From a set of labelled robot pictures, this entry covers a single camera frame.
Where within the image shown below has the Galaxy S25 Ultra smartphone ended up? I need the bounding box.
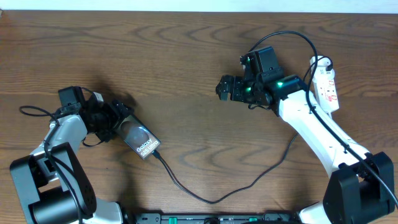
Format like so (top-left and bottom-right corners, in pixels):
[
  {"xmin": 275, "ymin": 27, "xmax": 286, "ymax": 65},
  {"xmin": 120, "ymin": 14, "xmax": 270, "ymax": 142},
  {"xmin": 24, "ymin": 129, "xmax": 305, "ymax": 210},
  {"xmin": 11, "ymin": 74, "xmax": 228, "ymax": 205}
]
[{"xmin": 116, "ymin": 114, "xmax": 162, "ymax": 159}]

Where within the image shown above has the black USB charging cable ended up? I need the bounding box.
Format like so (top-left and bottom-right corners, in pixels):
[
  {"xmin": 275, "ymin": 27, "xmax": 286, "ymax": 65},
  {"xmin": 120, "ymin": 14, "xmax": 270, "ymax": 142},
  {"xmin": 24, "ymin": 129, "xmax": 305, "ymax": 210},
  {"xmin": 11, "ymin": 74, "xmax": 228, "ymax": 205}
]
[{"xmin": 150, "ymin": 55, "xmax": 333, "ymax": 205}]

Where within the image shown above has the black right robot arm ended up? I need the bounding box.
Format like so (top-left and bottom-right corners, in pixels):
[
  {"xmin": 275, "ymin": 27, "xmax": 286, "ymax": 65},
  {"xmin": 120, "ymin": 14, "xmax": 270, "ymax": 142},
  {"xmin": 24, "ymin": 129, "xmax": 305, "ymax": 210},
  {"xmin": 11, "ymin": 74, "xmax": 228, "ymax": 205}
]
[{"xmin": 216, "ymin": 75, "xmax": 397, "ymax": 223}]

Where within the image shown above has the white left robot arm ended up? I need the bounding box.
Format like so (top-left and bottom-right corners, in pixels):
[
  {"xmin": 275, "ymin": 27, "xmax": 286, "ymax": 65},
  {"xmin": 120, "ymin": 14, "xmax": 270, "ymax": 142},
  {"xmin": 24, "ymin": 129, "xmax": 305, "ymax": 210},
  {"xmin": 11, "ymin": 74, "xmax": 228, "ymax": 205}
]
[{"xmin": 10, "ymin": 86, "xmax": 136, "ymax": 223}]

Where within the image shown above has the white USB charger adapter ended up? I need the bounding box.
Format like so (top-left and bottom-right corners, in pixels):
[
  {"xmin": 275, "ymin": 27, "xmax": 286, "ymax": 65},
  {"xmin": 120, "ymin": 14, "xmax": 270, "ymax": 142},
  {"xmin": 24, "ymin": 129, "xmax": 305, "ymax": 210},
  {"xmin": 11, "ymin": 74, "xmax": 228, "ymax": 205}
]
[{"xmin": 312, "ymin": 65, "xmax": 335, "ymax": 83}]

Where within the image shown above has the white power strip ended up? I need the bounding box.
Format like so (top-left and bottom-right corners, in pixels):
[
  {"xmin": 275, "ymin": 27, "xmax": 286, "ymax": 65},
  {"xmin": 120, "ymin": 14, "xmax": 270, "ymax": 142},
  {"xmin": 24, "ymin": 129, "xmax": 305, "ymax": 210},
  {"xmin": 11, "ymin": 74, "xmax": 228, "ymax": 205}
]
[{"xmin": 309, "ymin": 55, "xmax": 340, "ymax": 114}]

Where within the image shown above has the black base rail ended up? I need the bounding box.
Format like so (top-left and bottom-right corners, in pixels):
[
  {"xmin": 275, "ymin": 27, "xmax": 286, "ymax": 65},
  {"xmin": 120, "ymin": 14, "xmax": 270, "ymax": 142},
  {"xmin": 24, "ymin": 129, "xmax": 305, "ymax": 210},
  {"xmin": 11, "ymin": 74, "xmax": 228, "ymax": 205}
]
[{"xmin": 133, "ymin": 212, "xmax": 302, "ymax": 224}]

